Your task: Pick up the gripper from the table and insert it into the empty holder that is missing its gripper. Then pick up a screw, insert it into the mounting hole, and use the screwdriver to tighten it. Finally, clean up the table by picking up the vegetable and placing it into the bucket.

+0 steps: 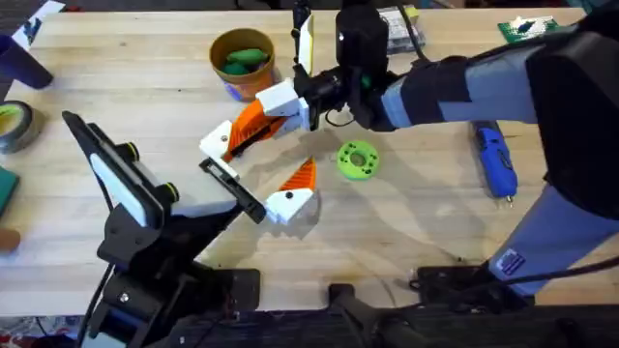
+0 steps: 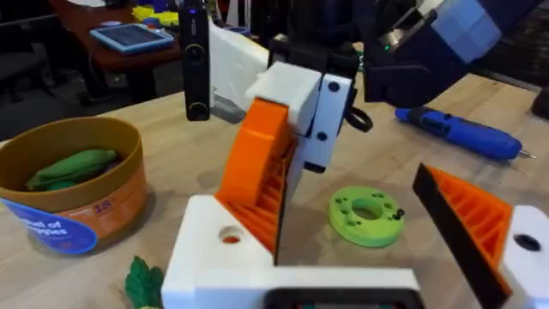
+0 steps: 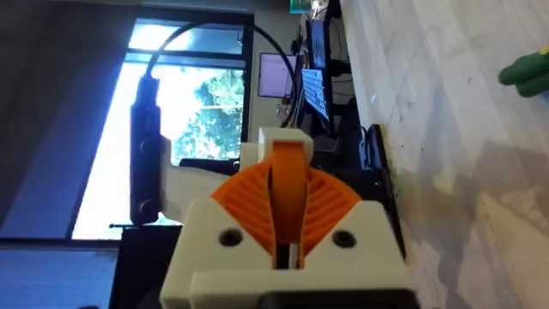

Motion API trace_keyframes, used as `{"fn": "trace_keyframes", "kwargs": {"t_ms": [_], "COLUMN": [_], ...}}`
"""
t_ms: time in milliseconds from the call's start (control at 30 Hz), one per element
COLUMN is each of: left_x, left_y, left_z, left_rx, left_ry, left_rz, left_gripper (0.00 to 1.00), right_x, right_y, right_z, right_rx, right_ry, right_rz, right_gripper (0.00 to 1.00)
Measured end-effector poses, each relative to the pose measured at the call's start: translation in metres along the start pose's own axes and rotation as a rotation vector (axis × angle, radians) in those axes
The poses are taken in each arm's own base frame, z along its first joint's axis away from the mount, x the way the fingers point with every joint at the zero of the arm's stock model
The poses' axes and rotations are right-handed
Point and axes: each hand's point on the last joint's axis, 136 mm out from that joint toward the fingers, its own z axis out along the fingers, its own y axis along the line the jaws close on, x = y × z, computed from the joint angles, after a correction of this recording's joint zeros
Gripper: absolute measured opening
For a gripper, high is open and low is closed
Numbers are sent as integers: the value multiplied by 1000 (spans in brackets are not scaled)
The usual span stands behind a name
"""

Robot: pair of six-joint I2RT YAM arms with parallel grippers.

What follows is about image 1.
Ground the orange ribbed wedge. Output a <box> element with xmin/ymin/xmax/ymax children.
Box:
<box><xmin>223</xmin><ymin>118</ymin><xmax>275</xmax><ymax>163</ymax></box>

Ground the blue electric screwdriver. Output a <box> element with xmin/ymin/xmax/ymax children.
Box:
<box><xmin>470</xmin><ymin>120</ymin><xmax>519</xmax><ymax>207</ymax></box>

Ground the orange tub with green toys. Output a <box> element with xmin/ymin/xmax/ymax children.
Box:
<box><xmin>208</xmin><ymin>27</ymin><xmax>282</xmax><ymax>103</ymax></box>

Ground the right wrist upright black plate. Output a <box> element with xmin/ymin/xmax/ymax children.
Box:
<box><xmin>291</xmin><ymin>0</ymin><xmax>316</xmax><ymax>77</ymax></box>

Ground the wrist upright black plate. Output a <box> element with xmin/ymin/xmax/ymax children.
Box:
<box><xmin>291</xmin><ymin>0</ymin><xmax>316</xmax><ymax>77</ymax></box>
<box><xmin>61</xmin><ymin>109</ymin><xmax>168</xmax><ymax>229</ymax></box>

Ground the green disc with holes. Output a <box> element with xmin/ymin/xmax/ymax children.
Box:
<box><xmin>337</xmin><ymin>139</ymin><xmax>381</xmax><ymax>182</ymax></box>

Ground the clear plastic parts box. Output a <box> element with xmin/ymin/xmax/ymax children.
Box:
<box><xmin>376</xmin><ymin>5</ymin><xmax>427</xmax><ymax>55</ymax></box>

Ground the left wrist upright black plate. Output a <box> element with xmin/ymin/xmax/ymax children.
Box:
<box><xmin>61</xmin><ymin>109</ymin><xmax>168</xmax><ymax>229</ymax></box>

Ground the grey tape roll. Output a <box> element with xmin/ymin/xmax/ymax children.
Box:
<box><xmin>0</xmin><ymin>100</ymin><xmax>47</xmax><ymax>156</ymax></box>

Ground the dark green flat board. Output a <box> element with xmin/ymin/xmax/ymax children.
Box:
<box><xmin>0</xmin><ymin>165</ymin><xmax>21</xmax><ymax>218</ymax></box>

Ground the green board with blocks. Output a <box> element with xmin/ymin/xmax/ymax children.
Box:
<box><xmin>497</xmin><ymin>14</ymin><xmax>562</xmax><ymax>44</ymax></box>

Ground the brown round object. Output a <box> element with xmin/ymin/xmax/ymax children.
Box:
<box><xmin>0</xmin><ymin>227</ymin><xmax>23</xmax><ymax>254</ymax></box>

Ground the dark blue cylinder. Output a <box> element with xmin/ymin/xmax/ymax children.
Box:
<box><xmin>0</xmin><ymin>34</ymin><xmax>55</xmax><ymax>91</ymax></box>

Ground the white printed card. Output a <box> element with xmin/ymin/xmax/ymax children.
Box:
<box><xmin>11</xmin><ymin>0</ymin><xmax>67</xmax><ymax>50</ymax></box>

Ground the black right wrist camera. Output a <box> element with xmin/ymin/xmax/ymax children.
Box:
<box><xmin>335</xmin><ymin>3</ymin><xmax>390</xmax><ymax>74</ymax></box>

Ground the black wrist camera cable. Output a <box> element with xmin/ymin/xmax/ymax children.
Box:
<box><xmin>394</xmin><ymin>3</ymin><xmax>431</xmax><ymax>64</ymax></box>

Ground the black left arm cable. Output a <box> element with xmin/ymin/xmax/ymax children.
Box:
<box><xmin>76</xmin><ymin>263</ymin><xmax>115</xmax><ymax>347</ymax></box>

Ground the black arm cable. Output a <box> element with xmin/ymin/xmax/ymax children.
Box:
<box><xmin>410</xmin><ymin>254</ymin><xmax>619</xmax><ymax>292</ymax></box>
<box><xmin>76</xmin><ymin>263</ymin><xmax>115</xmax><ymax>347</ymax></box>

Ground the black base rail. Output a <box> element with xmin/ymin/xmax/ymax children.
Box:
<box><xmin>159</xmin><ymin>283</ymin><xmax>619</xmax><ymax>348</ymax></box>

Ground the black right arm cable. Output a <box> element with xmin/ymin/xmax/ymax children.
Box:
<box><xmin>410</xmin><ymin>254</ymin><xmax>619</xmax><ymax>292</ymax></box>

